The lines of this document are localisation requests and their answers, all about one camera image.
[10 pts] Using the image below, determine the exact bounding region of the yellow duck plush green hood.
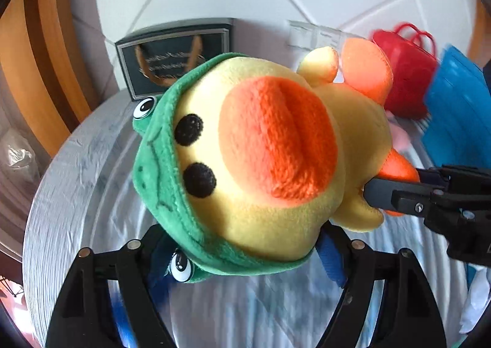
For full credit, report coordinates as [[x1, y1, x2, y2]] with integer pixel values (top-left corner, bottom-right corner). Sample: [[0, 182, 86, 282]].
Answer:
[[132, 47, 421, 286]]

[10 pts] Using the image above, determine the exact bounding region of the wooden door frame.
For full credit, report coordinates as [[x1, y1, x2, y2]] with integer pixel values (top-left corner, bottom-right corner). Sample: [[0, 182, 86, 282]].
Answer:
[[0, 0, 118, 159]]

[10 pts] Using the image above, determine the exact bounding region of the blue brush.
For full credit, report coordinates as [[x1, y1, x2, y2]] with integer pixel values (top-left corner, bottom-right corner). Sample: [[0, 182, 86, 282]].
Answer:
[[109, 290, 133, 346]]

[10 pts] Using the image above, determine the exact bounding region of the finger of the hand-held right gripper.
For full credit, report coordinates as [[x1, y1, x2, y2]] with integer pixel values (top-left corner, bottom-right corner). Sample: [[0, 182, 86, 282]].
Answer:
[[362, 178, 434, 214], [416, 168, 451, 188]]

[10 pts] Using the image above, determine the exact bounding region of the blue plastic crate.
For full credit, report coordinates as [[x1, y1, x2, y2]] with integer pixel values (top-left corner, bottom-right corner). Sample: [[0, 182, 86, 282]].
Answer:
[[421, 45, 491, 169]]

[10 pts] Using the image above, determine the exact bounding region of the white wall socket panel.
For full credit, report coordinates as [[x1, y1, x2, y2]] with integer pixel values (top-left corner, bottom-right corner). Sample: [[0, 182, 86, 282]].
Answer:
[[288, 20, 346, 50]]

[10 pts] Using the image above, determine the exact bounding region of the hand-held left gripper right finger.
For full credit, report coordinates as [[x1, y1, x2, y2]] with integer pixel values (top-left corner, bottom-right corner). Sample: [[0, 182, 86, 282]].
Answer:
[[315, 223, 447, 348]]

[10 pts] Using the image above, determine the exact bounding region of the black framed plaque box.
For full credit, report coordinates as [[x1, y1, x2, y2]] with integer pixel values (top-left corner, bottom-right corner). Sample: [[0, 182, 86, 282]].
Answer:
[[115, 18, 235, 102]]

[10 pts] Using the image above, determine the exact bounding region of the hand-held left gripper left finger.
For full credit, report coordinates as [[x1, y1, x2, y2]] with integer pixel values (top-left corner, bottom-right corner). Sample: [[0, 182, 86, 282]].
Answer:
[[46, 223, 181, 348]]

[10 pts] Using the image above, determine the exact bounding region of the striped cloth covered desktop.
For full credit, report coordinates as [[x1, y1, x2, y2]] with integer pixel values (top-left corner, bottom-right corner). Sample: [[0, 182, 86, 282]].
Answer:
[[23, 91, 491, 348]]

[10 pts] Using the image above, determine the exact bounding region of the clear plastic bag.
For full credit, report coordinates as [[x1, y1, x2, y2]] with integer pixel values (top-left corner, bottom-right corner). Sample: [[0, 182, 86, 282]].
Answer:
[[0, 132, 40, 180]]

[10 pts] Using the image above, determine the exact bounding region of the red toy suitcase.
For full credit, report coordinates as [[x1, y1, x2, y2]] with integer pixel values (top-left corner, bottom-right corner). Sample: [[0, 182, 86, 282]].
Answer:
[[371, 23, 439, 121]]

